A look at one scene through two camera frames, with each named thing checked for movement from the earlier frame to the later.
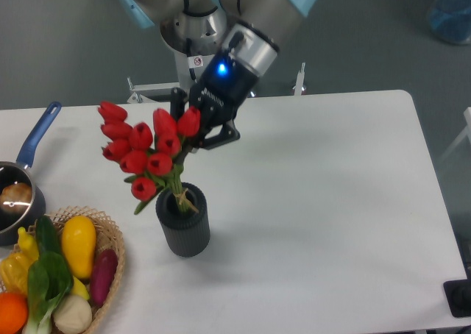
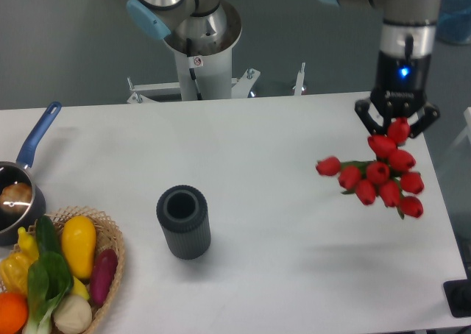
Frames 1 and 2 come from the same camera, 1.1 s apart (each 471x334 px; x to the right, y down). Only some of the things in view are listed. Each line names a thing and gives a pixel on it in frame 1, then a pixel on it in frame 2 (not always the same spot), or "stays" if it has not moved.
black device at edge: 458,294 stays
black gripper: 220,90 → 401,87
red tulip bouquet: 149,161 → 388,177
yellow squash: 79,243 stays
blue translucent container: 450,12 stays
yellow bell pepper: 14,272 stays
